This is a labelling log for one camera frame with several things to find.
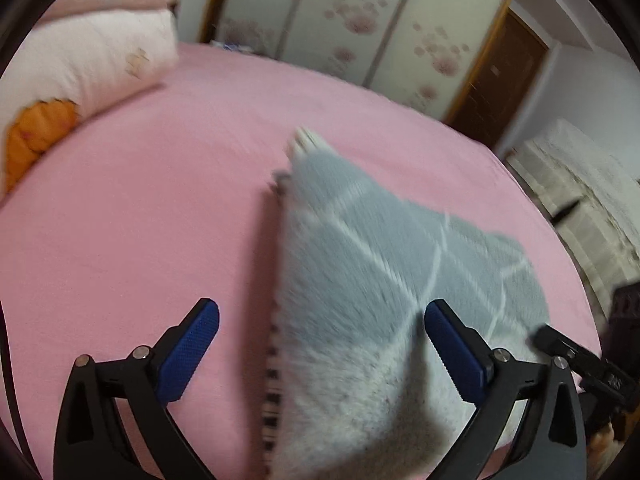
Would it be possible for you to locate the grey diamond knit sweater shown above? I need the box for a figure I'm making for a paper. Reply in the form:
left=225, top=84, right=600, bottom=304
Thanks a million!
left=270, top=129, right=549, bottom=479

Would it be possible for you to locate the person right hand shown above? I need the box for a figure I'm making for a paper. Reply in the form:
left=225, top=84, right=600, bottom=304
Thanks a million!
left=587, top=422, right=623, bottom=469

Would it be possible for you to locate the striped folded garment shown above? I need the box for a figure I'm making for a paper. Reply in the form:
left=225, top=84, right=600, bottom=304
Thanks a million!
left=262, top=301, right=282, bottom=469

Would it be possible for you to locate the cream lace covered furniture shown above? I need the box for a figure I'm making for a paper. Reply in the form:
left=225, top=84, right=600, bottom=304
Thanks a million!
left=506, top=119, right=639, bottom=324

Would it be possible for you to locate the pink bed blanket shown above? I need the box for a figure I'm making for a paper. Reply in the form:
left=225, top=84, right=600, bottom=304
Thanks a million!
left=1, top=44, right=600, bottom=479

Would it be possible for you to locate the dark brown wooden door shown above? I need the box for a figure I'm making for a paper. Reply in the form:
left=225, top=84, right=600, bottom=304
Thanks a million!
left=448, top=11, right=548, bottom=148

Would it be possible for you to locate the pink cartoon folded quilt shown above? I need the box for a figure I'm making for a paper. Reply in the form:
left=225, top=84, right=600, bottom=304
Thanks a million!
left=1, top=9, right=178, bottom=194

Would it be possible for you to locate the floral sliding wardrobe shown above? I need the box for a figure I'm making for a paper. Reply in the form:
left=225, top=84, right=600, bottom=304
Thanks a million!
left=202, top=0, right=511, bottom=122

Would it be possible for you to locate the black camera cable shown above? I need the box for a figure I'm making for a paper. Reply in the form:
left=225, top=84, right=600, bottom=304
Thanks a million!
left=0, top=299, right=44, bottom=480

